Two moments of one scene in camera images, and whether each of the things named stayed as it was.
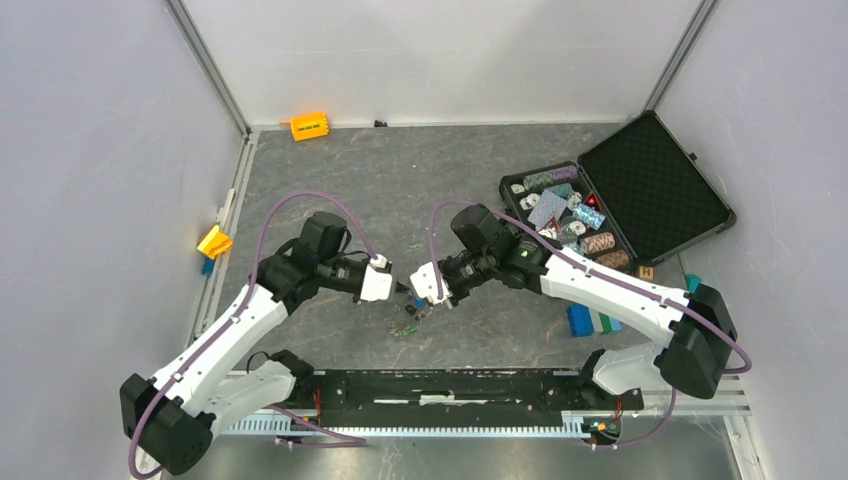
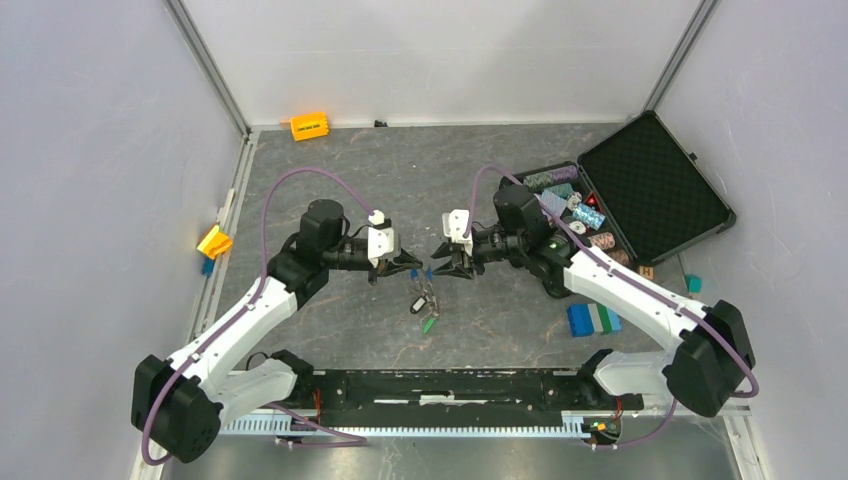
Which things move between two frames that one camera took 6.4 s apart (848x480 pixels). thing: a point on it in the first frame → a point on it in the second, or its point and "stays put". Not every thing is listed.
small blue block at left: x=207 y=266 stays put
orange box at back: x=309 y=126 stays put
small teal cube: x=692 y=282 stays put
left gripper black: x=401 y=287 → x=388 y=266
